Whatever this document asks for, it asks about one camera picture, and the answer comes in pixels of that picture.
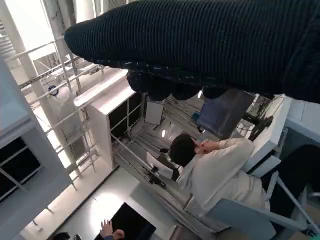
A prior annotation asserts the black knitted-glove right robot hand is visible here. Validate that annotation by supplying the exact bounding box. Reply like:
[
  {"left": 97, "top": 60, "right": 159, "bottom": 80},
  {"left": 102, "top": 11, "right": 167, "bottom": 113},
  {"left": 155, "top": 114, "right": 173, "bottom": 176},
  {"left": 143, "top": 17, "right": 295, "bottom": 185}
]
[{"left": 64, "top": 0, "right": 320, "bottom": 103}]

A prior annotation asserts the dark computer monitor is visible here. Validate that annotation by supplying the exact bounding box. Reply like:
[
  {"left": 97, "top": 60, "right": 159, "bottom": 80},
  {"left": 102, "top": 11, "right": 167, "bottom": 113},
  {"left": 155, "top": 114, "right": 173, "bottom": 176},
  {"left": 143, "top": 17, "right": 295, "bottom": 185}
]
[{"left": 197, "top": 88, "right": 255, "bottom": 138}]

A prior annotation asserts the small white board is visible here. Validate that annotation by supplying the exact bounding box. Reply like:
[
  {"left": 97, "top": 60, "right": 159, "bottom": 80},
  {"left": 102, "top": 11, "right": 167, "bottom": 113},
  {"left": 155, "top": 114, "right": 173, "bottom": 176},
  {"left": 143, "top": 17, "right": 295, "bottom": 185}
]
[{"left": 144, "top": 101, "right": 166, "bottom": 125}]

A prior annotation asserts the white desk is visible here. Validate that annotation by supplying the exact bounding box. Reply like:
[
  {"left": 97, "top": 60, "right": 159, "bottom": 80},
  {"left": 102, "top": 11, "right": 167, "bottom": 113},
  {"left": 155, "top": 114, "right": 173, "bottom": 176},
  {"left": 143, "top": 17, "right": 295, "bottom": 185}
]
[{"left": 239, "top": 94, "right": 292, "bottom": 161}]

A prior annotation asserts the white cabinet with dark panels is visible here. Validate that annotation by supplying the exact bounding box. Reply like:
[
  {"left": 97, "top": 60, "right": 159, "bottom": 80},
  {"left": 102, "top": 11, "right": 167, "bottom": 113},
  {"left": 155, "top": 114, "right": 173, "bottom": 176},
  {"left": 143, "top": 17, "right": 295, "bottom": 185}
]
[{"left": 73, "top": 72, "right": 146, "bottom": 171}]

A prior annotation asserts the person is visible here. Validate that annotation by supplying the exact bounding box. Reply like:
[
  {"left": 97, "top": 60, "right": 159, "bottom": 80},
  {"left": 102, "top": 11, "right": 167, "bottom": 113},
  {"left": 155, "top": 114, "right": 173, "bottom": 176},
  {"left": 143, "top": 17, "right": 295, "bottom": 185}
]
[
  {"left": 53, "top": 219, "right": 126, "bottom": 240},
  {"left": 169, "top": 134, "right": 320, "bottom": 221}
]

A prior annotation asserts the black clamp device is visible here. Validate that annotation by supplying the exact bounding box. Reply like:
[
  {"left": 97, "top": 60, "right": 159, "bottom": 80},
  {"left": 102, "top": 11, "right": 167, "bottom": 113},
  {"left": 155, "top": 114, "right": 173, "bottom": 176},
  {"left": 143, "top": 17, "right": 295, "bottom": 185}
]
[{"left": 143, "top": 166, "right": 167, "bottom": 188}]

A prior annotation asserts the grey office chair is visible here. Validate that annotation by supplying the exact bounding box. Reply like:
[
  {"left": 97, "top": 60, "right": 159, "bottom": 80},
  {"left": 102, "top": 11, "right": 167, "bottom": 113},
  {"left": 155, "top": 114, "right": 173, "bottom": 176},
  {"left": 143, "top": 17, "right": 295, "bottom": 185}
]
[{"left": 207, "top": 139, "right": 320, "bottom": 238}]

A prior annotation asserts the black laptop screen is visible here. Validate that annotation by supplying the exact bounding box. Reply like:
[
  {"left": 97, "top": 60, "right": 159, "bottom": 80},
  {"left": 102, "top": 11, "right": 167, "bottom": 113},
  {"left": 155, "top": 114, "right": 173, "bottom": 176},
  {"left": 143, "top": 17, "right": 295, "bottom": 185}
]
[{"left": 109, "top": 202, "right": 158, "bottom": 240}]

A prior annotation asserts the large white dark-panelled cabinet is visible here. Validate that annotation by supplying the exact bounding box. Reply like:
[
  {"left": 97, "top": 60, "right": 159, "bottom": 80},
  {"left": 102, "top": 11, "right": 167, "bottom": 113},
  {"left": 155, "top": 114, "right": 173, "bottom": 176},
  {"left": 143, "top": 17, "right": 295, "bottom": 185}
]
[{"left": 0, "top": 56, "right": 73, "bottom": 240}]

